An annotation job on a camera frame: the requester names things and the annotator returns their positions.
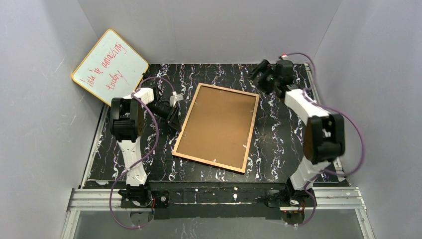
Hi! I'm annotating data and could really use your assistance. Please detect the wooden picture frame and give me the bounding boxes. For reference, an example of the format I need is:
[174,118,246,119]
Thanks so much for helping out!
[172,83,261,174]

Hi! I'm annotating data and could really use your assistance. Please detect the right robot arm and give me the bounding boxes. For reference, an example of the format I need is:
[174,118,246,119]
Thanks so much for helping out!
[249,59,345,197]

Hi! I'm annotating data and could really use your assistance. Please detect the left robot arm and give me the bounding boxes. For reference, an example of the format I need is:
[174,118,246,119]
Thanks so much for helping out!
[110,88,183,199]

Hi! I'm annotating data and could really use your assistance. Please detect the white board yellow rim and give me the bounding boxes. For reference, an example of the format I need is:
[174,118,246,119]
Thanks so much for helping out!
[71,29,149,106]

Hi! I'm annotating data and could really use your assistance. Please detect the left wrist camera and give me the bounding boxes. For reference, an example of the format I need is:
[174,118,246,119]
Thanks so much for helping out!
[169,91,184,107]

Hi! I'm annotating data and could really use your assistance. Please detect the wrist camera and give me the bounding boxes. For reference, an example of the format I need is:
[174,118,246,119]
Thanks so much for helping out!
[169,91,184,107]
[279,54,291,61]

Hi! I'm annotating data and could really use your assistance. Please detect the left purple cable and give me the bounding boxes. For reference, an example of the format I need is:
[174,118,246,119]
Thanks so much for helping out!
[108,77,177,230]

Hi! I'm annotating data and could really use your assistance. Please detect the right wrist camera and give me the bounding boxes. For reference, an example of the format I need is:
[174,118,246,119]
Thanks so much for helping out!
[279,54,291,61]

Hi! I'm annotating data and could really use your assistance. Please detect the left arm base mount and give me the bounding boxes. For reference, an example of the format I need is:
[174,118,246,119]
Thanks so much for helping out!
[120,190,170,209]

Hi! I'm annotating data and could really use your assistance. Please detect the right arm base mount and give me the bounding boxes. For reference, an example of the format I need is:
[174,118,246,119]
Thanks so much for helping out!
[261,189,317,209]

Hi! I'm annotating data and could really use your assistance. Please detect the aluminium rail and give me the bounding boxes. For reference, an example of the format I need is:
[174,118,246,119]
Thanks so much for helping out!
[62,184,374,239]

